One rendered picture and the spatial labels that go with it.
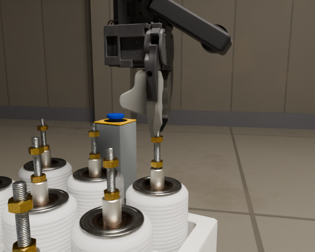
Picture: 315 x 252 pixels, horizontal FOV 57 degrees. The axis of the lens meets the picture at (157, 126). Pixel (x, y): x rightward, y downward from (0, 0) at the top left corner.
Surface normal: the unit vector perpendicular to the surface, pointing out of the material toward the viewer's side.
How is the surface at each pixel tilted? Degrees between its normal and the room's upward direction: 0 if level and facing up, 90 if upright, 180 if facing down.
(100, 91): 90
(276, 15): 90
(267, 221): 0
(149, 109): 104
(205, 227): 0
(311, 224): 0
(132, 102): 85
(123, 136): 90
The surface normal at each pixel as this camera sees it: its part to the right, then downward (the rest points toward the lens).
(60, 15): -0.20, 0.18
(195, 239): 0.00, -0.98
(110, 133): -0.44, 0.16
